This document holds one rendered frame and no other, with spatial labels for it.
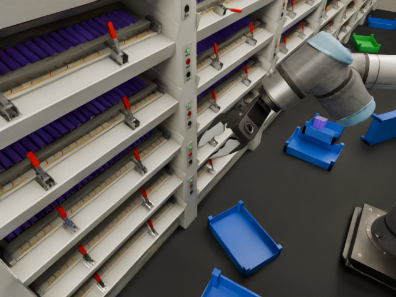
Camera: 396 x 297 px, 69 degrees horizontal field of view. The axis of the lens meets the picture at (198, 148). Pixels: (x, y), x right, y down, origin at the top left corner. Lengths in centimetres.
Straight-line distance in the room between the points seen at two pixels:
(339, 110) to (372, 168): 133
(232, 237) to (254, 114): 91
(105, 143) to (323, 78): 54
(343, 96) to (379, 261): 90
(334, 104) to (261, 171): 111
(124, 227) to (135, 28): 65
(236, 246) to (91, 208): 76
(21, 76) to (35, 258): 45
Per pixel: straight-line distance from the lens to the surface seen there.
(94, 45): 73
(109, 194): 91
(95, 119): 81
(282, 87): 63
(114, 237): 105
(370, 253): 144
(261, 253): 143
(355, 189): 184
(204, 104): 121
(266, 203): 159
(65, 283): 103
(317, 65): 63
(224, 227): 147
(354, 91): 69
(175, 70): 88
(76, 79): 68
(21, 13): 58
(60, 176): 74
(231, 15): 107
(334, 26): 287
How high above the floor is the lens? 124
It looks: 42 degrees down
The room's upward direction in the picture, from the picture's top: straight up
